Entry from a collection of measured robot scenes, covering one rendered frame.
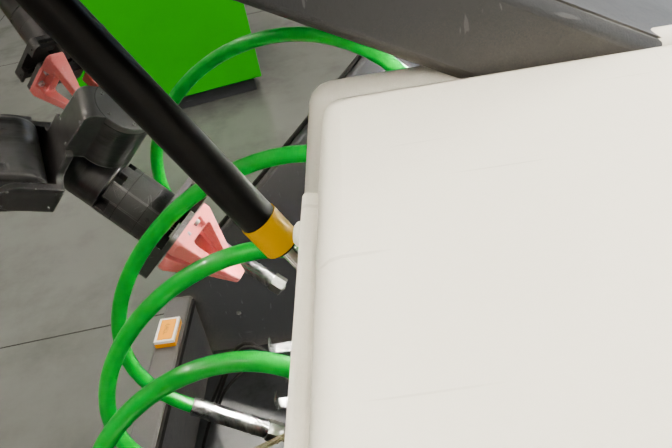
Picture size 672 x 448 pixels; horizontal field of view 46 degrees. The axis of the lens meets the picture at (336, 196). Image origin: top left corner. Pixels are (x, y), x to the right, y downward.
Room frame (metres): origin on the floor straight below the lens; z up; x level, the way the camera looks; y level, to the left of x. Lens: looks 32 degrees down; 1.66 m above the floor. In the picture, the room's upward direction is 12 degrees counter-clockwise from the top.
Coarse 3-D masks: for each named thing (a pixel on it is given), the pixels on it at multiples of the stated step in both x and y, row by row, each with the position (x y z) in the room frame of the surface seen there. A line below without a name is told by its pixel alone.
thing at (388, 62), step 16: (256, 32) 0.71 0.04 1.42; (272, 32) 0.69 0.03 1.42; (288, 32) 0.68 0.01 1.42; (304, 32) 0.68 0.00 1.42; (320, 32) 0.67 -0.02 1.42; (224, 48) 0.72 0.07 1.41; (240, 48) 0.71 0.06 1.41; (352, 48) 0.65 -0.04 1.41; (368, 48) 0.65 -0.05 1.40; (208, 64) 0.73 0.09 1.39; (384, 64) 0.64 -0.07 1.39; (400, 64) 0.64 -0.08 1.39; (192, 80) 0.74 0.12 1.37; (176, 96) 0.75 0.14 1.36; (160, 160) 0.78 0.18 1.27; (160, 176) 0.78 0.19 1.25
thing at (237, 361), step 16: (240, 352) 0.39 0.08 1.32; (256, 352) 0.39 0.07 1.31; (176, 368) 0.40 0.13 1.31; (192, 368) 0.39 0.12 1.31; (208, 368) 0.39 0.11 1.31; (224, 368) 0.39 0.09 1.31; (240, 368) 0.39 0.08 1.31; (256, 368) 0.39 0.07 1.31; (272, 368) 0.38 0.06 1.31; (288, 368) 0.38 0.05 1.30; (160, 384) 0.39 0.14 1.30; (176, 384) 0.39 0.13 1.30; (128, 400) 0.40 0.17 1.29; (144, 400) 0.39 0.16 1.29; (112, 416) 0.41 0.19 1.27; (128, 416) 0.40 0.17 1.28; (112, 432) 0.40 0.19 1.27
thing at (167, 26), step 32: (96, 0) 3.79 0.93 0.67; (128, 0) 3.81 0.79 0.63; (160, 0) 3.83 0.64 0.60; (192, 0) 3.86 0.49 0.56; (224, 0) 3.88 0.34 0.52; (128, 32) 3.81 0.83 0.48; (160, 32) 3.83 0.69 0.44; (192, 32) 3.85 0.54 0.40; (224, 32) 3.87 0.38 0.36; (160, 64) 3.82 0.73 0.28; (192, 64) 3.84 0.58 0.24; (224, 64) 3.86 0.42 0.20; (256, 64) 3.89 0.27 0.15; (192, 96) 3.88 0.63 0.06; (224, 96) 3.90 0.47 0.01
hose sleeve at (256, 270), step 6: (246, 264) 0.74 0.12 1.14; (252, 264) 0.74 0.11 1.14; (258, 264) 0.74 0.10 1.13; (246, 270) 0.74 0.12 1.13; (252, 270) 0.74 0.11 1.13; (258, 270) 0.74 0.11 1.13; (264, 270) 0.74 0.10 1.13; (270, 270) 0.74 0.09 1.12; (252, 276) 0.74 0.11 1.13; (258, 276) 0.73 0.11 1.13; (264, 276) 0.73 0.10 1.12; (270, 276) 0.73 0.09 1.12; (264, 282) 0.73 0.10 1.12; (270, 282) 0.73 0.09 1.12
